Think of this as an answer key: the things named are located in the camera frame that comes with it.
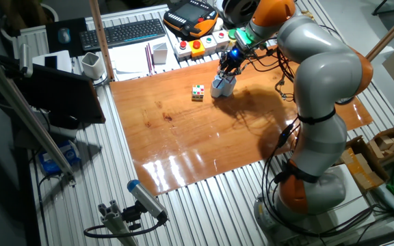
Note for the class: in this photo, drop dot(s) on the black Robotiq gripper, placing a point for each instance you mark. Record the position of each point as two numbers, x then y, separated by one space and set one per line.
233 59

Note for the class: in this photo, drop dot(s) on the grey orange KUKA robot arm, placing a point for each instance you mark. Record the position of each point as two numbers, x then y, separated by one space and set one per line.
320 78

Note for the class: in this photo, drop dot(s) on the white blue hexagonal pen holder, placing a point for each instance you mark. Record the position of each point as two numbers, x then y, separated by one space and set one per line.
217 91

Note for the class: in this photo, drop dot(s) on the white square pen cup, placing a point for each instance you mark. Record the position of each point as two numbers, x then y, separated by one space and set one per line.
160 54

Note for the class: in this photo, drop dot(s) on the white box small red button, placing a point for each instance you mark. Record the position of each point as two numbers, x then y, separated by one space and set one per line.
221 40

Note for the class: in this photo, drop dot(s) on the white box green button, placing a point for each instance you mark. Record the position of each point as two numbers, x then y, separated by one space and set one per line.
208 45

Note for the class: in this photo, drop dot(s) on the white Rubik's cube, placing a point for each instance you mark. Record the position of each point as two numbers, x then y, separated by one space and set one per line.
198 93

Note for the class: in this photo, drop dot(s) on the yellow box green button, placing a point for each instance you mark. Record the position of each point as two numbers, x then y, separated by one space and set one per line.
232 35

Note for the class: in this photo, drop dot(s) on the yellow box red button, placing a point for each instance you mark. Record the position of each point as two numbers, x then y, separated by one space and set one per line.
197 49

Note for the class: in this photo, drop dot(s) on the white round object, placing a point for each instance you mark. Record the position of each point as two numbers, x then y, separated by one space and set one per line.
219 24

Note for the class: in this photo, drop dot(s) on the black round spool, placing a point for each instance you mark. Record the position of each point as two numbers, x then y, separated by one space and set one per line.
239 10

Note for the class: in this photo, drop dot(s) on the black orange teach pendant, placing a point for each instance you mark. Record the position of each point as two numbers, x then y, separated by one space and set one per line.
190 17

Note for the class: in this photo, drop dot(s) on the glossy wooden board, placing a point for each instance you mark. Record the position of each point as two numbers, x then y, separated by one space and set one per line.
183 143

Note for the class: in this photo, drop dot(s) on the white paper sheet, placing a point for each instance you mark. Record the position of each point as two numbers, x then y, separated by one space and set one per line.
128 63

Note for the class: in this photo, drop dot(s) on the black keyboard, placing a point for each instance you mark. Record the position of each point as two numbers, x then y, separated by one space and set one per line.
121 34

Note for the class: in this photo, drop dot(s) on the white rounded cup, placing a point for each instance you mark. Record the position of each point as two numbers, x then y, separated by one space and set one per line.
92 66

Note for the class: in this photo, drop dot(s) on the black mouse pad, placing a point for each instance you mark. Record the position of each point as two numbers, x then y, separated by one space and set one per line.
77 34

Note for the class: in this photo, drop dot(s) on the open brown cardboard box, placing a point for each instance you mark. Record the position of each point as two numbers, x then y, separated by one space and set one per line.
361 171

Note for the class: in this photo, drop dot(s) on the black flat monitor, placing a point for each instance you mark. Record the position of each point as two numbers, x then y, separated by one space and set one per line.
63 95

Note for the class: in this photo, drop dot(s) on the grey blue computer mouse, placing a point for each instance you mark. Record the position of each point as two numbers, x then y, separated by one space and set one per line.
64 35

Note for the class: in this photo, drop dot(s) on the cardboard box with wood blocks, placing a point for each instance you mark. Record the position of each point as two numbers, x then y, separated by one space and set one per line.
388 141

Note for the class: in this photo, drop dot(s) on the small black device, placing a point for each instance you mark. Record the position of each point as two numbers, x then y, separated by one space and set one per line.
51 62

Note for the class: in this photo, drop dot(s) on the white round pot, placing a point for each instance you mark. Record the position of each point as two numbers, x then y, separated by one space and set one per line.
51 9

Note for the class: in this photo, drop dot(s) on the blue plastic packet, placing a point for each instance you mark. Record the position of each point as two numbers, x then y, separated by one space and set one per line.
58 159

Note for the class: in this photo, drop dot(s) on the slanted aluminium bar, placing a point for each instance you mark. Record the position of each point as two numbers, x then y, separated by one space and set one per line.
22 112

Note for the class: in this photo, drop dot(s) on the wooden post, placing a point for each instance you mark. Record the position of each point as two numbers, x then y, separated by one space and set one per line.
101 37
388 34

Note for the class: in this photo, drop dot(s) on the grey camera blue end cap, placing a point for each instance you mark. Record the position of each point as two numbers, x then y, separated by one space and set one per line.
147 200

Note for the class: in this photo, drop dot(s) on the aluminium profile camera mount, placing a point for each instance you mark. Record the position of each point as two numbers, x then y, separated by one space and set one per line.
115 222

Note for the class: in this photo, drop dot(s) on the grey slim camera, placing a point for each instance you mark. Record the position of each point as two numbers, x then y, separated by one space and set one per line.
26 59

